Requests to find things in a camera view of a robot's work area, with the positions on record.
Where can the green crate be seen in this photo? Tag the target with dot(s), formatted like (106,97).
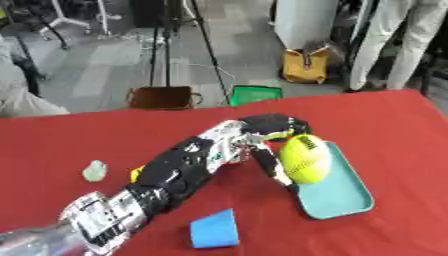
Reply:
(255,94)

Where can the yellow bag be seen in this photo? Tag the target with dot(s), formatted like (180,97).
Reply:
(304,66)

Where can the black tripod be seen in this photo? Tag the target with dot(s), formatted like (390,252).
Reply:
(175,40)

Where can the pale green small toy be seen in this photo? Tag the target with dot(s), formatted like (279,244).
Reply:
(95,171)

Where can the yellow small object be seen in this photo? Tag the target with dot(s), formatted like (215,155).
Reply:
(136,173)

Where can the yellow toy football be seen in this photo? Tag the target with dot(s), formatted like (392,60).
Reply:
(305,160)

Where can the person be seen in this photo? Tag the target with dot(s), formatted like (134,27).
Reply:
(396,43)

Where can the teal rectangular tray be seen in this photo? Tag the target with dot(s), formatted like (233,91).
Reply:
(338,193)

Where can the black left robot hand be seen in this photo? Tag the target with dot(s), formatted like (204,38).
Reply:
(269,125)

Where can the white panel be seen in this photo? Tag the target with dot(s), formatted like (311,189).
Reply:
(304,21)

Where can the blue block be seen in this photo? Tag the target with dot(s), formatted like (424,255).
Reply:
(214,230)

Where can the white chair base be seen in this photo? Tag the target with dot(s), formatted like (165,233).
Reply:
(76,20)

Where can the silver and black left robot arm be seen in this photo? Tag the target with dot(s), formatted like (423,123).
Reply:
(175,173)

